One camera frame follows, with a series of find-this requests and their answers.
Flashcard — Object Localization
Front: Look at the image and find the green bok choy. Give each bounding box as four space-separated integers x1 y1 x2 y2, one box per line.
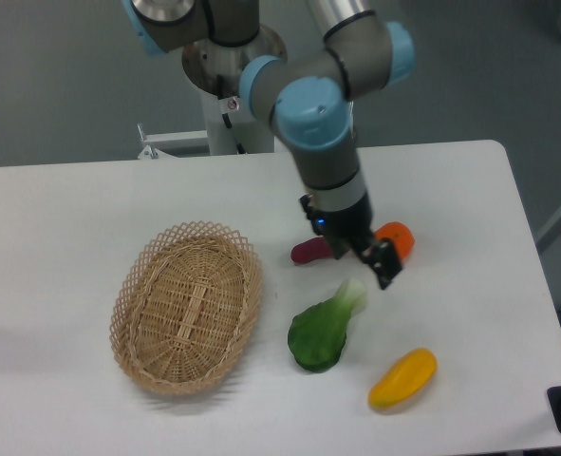
287 278 367 373

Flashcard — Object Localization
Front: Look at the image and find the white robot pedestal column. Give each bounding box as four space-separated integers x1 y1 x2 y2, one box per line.
180 26 289 156

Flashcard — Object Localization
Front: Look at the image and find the yellow mango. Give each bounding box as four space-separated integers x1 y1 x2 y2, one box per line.
367 348 438 410

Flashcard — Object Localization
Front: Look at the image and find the woven wicker basket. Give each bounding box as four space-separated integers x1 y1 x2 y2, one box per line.
110 221 263 395

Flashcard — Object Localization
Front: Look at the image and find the orange tangerine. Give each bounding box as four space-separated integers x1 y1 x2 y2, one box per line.
374 221 415 263

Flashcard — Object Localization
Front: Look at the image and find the purple sweet potato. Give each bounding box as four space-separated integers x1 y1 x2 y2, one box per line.
290 237 334 265

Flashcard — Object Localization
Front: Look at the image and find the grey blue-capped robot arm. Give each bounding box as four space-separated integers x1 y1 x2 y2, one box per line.
123 1 415 288

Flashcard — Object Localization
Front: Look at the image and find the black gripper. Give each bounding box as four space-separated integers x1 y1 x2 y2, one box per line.
299 193 402 290

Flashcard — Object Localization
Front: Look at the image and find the black cable on pedestal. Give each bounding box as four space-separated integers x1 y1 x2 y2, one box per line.
215 74 248 156

